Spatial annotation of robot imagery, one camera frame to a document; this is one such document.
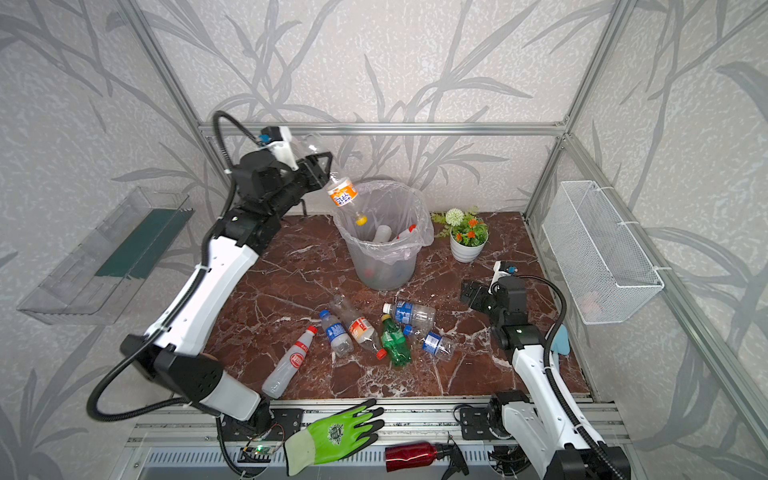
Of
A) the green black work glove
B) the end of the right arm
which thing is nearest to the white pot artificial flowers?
the end of the right arm

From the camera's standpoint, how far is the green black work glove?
2.28 ft

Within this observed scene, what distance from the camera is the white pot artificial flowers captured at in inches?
38.1

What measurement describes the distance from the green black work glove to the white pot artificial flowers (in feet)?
1.85
